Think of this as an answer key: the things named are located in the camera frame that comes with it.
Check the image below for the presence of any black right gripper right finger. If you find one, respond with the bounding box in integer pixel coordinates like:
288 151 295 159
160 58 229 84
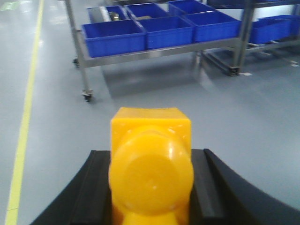
189 149 300 225

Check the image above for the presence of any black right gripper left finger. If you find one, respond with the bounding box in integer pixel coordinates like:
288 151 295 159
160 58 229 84
32 150 112 225

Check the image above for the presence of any yellow cube block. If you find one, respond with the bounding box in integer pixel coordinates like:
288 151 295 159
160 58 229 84
109 107 194 225

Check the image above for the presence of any blue bin front right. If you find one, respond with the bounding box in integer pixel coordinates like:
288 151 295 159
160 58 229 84
183 11 241 43

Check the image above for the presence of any blue bin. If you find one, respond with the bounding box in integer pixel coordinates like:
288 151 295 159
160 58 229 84
82 20 146 58
183 11 241 43
139 16 194 50

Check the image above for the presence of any blue bin front left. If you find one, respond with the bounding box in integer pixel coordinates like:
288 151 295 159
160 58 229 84
82 20 146 58

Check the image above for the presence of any blue bin front middle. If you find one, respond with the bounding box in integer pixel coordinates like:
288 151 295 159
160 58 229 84
139 16 194 50

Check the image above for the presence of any steel wheeled cart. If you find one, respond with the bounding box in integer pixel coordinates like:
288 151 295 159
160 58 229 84
65 0 247 102

